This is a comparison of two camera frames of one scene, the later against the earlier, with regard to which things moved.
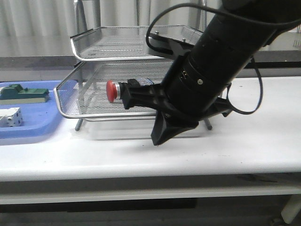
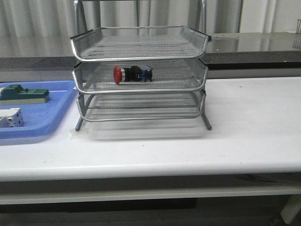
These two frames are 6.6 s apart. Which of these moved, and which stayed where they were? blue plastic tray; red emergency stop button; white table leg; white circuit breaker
Moved: red emergency stop button
Stayed: white table leg; white circuit breaker; blue plastic tray
